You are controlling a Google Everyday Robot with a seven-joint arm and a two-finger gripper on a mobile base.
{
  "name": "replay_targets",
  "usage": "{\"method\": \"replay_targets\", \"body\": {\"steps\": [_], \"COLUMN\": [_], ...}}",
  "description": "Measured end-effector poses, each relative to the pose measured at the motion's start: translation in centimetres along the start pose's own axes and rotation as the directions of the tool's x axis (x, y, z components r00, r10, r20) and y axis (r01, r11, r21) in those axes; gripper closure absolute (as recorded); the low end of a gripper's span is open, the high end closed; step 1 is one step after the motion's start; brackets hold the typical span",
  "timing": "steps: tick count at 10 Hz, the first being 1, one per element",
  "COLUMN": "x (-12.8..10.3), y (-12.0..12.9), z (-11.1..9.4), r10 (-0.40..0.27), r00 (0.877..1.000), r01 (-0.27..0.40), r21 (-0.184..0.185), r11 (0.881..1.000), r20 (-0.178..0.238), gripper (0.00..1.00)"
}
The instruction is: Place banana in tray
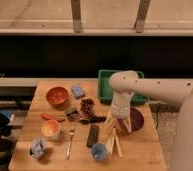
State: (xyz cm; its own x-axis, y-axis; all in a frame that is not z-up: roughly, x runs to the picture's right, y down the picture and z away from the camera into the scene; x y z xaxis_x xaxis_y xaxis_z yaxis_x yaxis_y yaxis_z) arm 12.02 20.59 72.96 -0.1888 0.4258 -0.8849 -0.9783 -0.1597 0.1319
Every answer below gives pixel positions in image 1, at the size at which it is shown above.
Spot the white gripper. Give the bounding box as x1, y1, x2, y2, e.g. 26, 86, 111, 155
105, 93, 132, 133

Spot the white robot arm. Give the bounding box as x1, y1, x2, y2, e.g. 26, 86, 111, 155
109, 71, 193, 130

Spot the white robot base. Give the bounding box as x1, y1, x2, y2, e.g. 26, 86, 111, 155
170, 93, 193, 171

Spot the green plastic tray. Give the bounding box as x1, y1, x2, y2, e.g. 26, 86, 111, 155
98, 69, 149, 105

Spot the purple bowl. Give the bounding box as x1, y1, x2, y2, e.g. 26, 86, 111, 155
117, 107, 144, 134

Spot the dark brown bar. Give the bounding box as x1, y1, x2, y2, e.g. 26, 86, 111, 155
86, 124, 99, 148

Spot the dark red grape bunch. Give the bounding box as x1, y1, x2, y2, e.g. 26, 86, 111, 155
80, 98, 94, 117

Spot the small blue cup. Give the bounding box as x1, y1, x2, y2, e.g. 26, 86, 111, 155
91, 143, 107, 161

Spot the small purple orange toy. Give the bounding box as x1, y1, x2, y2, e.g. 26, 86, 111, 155
65, 107, 79, 121

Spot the silver fork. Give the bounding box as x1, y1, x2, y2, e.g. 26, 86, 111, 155
66, 128, 75, 160

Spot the blue sponge block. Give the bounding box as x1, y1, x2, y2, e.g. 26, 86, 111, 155
71, 85, 85, 99

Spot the red bowl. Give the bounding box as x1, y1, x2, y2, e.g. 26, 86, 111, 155
46, 87, 69, 107

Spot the orange yellow cup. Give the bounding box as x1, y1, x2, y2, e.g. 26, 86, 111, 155
41, 120, 61, 141

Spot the orange carrot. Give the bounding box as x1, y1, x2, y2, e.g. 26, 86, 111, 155
40, 113, 65, 123

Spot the crumpled blue white cloth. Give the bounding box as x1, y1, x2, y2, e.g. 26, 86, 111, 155
30, 138, 46, 160

